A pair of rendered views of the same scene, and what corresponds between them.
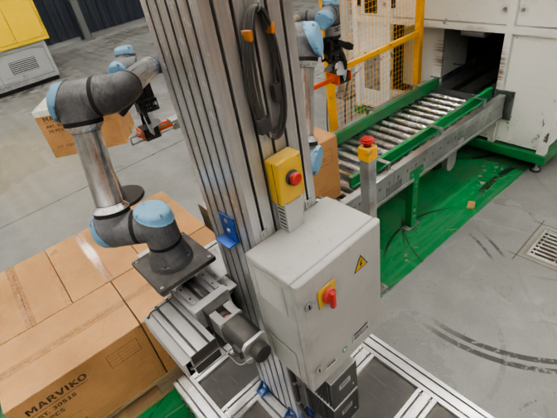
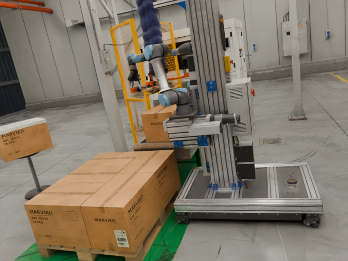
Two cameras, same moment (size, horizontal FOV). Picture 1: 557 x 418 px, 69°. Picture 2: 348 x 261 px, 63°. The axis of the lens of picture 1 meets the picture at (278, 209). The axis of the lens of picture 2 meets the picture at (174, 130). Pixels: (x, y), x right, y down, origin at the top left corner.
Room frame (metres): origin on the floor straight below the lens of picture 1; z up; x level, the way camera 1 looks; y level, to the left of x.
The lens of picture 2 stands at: (-0.88, 1.94, 1.57)
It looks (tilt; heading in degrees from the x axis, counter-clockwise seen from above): 15 degrees down; 325
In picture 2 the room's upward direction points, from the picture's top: 10 degrees counter-clockwise
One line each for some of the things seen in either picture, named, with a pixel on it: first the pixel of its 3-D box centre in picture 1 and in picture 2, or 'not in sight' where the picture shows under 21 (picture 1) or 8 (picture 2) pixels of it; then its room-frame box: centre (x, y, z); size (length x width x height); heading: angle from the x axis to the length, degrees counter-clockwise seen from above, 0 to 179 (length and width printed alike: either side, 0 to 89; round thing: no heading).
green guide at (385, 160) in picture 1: (434, 132); not in sight; (2.43, -1.14, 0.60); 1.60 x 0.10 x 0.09; 123
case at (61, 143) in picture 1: (87, 119); (22, 138); (3.36, 1.43, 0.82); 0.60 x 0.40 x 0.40; 92
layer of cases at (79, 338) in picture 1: (118, 296); (113, 191); (1.70, 1.00, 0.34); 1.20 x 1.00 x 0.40; 123
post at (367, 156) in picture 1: (369, 226); not in sight; (1.71, -0.48, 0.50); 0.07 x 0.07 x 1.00; 33
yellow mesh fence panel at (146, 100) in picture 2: not in sight; (135, 95); (2.97, -0.17, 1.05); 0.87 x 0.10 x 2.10; 175
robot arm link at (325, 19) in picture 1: (322, 18); not in sight; (1.85, -0.33, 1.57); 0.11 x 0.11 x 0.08; 65
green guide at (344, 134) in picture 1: (372, 114); not in sight; (2.88, -0.85, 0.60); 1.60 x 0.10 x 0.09; 123
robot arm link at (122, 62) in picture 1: (124, 68); (136, 58); (1.62, 0.47, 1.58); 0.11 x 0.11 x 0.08; 85
